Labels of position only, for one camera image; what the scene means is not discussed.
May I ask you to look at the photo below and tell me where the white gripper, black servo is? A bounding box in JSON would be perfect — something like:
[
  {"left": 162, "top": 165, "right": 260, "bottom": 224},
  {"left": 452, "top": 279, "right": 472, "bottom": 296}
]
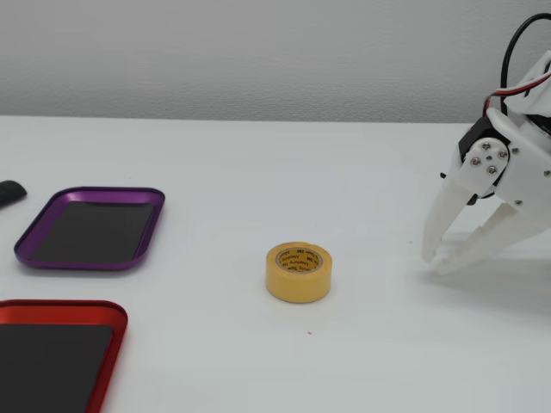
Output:
[{"left": 420, "top": 107, "right": 551, "bottom": 276}]

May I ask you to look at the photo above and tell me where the yellow masking tape roll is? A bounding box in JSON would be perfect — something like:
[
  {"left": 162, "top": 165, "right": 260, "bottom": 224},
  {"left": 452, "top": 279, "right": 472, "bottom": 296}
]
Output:
[{"left": 264, "top": 242, "right": 335, "bottom": 305}]

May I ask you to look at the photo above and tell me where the purple metal dish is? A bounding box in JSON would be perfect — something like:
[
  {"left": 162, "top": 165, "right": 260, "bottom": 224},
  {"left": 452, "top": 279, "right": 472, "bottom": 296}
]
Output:
[{"left": 13, "top": 186, "right": 166, "bottom": 272}]

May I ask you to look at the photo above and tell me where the red metal dish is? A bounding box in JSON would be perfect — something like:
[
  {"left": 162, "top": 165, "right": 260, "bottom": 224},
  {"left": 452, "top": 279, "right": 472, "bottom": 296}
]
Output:
[{"left": 0, "top": 299, "right": 129, "bottom": 413}]

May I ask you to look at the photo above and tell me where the small black object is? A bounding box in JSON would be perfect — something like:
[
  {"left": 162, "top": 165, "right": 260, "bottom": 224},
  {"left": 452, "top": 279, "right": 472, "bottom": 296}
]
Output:
[{"left": 0, "top": 180, "right": 28, "bottom": 211}]

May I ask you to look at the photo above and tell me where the red white black servo wire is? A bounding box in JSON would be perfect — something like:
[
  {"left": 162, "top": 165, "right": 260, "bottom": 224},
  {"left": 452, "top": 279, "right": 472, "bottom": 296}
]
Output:
[{"left": 485, "top": 71, "right": 551, "bottom": 115}]

